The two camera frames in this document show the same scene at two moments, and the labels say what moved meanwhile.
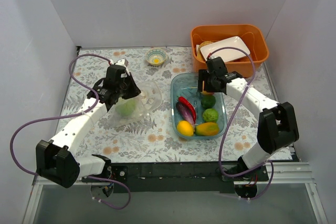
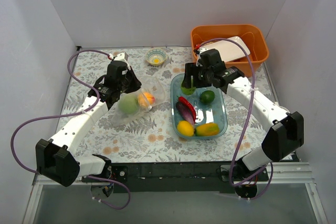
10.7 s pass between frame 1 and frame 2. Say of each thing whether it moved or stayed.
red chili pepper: stayed
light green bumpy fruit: moved
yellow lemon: stayed
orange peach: moved
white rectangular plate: stayed
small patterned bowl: stayed
